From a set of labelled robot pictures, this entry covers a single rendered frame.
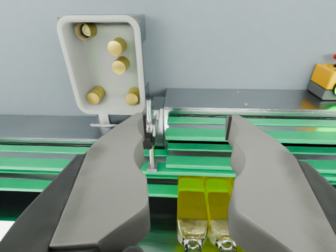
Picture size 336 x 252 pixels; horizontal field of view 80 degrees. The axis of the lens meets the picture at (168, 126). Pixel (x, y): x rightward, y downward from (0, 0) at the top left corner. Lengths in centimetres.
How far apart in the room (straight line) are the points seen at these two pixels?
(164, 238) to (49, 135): 39
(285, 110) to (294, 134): 8
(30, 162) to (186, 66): 45
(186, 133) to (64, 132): 35
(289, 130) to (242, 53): 22
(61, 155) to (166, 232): 32
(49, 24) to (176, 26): 31
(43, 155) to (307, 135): 59
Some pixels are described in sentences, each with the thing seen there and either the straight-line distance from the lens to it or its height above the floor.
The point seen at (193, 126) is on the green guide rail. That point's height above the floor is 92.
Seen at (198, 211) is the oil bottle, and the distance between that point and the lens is 41.
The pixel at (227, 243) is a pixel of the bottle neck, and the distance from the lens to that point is 40.
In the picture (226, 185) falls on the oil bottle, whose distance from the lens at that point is 46.
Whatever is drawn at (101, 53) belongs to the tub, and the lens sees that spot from 56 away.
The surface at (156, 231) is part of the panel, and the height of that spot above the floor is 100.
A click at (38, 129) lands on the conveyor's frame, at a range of 67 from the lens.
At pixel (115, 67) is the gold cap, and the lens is 51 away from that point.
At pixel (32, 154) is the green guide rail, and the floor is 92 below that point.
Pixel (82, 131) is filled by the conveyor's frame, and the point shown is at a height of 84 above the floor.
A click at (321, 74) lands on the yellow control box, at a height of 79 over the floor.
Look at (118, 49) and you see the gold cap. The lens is 50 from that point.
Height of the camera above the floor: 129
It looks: 58 degrees down
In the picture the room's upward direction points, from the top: 174 degrees counter-clockwise
